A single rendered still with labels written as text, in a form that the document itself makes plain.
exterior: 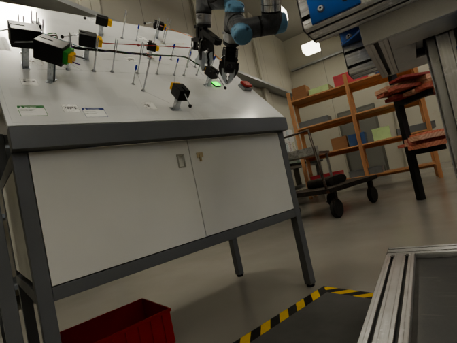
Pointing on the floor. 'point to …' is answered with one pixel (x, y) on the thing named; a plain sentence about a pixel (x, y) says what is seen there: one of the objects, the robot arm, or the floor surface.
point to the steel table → (309, 155)
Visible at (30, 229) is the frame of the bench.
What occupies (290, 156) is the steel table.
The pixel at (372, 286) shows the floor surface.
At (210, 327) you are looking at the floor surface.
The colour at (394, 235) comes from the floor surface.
